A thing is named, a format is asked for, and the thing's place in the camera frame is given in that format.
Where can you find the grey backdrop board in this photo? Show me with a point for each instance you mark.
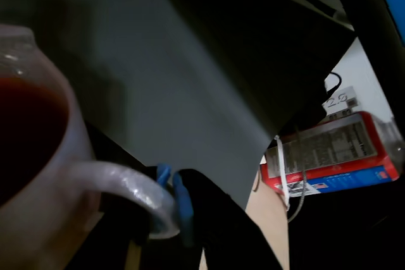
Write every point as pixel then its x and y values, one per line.
pixel 158 93

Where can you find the dark red tea liquid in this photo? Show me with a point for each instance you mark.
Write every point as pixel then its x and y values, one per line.
pixel 25 131

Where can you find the white paper label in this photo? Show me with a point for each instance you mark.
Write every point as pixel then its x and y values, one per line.
pixel 340 100

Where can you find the translucent pink gooseneck kettle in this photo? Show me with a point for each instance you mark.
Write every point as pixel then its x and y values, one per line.
pixel 34 225

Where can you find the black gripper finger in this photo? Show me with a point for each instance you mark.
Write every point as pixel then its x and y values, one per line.
pixel 228 229
pixel 163 173

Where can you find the red cereal box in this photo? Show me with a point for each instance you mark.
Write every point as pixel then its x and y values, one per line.
pixel 332 169

